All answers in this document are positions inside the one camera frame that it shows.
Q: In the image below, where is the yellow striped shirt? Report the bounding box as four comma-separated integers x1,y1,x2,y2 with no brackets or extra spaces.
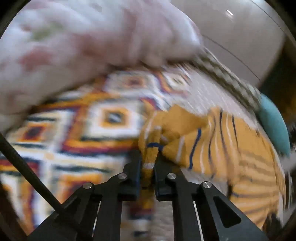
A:
138,104,287,232

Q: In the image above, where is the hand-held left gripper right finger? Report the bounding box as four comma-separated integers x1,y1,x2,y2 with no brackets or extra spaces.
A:
154,159,271,241

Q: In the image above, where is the olive patterned cloth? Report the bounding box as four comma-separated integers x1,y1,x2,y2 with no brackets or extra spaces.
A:
192,47,263,112

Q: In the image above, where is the black rod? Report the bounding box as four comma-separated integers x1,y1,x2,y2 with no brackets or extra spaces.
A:
0,132,93,241

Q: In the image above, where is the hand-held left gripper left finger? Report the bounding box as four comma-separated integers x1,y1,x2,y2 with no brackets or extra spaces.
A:
28,151,142,241

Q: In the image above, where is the geometric patterned blanket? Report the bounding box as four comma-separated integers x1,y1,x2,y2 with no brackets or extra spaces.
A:
0,70,192,241

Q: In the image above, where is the pink floral quilt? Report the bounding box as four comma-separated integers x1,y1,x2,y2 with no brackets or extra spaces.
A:
0,0,204,132

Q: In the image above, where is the teal pillow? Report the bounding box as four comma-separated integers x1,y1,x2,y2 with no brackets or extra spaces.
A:
254,93,292,156

